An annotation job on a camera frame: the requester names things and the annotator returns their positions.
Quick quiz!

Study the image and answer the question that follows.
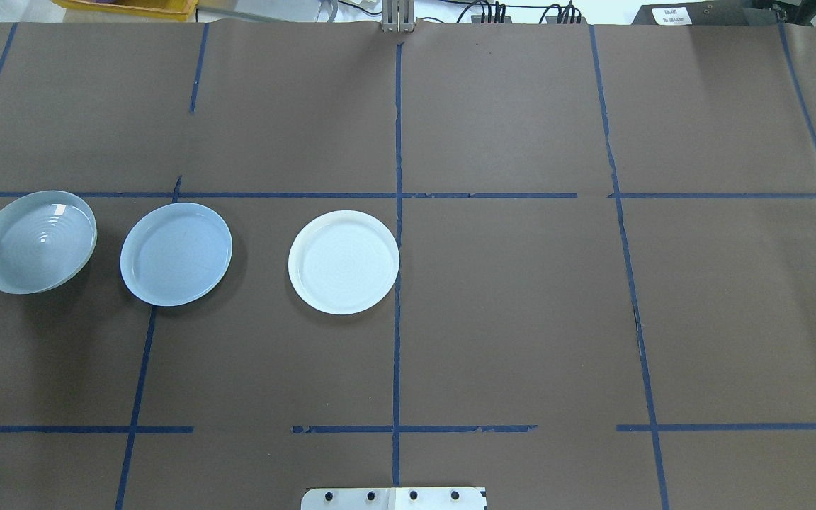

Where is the yellow plastic bin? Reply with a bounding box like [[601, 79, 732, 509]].
[[50, 0, 198, 21]]

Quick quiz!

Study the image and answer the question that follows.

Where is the black box with white label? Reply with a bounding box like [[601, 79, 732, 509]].
[[631, 0, 781, 26]]

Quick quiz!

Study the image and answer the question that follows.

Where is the light blue round plate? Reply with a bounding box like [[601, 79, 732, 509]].
[[120, 203, 233, 307]]

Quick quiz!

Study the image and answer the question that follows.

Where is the white round plate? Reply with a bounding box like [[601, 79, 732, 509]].
[[288, 210, 400, 315]]

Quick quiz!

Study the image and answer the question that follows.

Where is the aluminium frame post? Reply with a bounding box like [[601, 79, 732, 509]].
[[380, 0, 416, 35]]

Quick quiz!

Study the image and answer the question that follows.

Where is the black plug cluster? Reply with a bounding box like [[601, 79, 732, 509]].
[[546, 0, 584, 25], [466, 0, 509, 25]]

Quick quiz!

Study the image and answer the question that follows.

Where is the grey-blue round plate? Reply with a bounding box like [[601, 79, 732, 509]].
[[0, 190, 98, 295]]

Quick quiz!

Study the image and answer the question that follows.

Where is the white bolted mounting plate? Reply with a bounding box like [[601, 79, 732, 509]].
[[301, 487, 487, 510]]

